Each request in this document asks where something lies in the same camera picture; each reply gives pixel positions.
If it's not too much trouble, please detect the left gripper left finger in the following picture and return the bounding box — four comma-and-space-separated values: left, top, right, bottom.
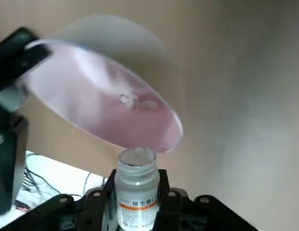
19, 169, 117, 231

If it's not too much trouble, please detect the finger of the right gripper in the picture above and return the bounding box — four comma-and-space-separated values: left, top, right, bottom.
0, 26, 41, 80
0, 43, 52, 94

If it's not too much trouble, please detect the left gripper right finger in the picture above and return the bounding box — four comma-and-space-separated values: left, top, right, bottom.
156, 169, 258, 231

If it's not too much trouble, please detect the white vitamin bottle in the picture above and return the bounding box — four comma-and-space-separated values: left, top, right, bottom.
117, 147, 161, 230

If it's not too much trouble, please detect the black cable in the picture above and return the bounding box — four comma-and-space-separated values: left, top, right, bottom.
23, 166, 61, 195

